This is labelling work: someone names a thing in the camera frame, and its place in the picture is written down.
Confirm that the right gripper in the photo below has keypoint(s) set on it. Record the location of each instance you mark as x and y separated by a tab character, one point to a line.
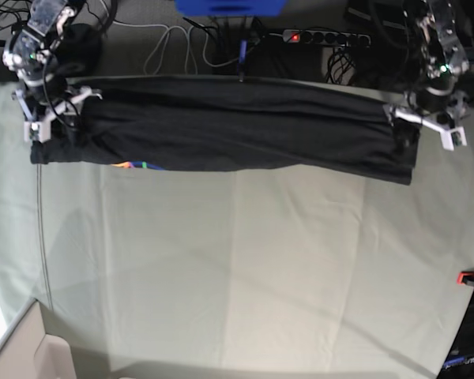
52	90

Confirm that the black round base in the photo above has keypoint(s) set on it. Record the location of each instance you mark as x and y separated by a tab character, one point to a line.
79	53

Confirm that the light green table cloth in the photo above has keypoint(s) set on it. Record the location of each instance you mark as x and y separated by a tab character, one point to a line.
300	272

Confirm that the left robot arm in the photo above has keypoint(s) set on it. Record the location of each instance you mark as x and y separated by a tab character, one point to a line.
442	58

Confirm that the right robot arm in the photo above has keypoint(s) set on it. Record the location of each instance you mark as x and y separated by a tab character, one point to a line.
30	51

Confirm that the blue box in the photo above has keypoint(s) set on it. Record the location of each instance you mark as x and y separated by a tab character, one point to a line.
231	8

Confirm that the dark grey t-shirt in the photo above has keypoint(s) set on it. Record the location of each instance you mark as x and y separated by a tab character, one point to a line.
220	124

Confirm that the beige table frame corner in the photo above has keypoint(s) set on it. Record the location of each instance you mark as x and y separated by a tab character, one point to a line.
28	351

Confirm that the black power strip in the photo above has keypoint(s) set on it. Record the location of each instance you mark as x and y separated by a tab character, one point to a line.
326	38

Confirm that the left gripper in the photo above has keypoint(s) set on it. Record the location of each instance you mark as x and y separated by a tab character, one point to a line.
431	108

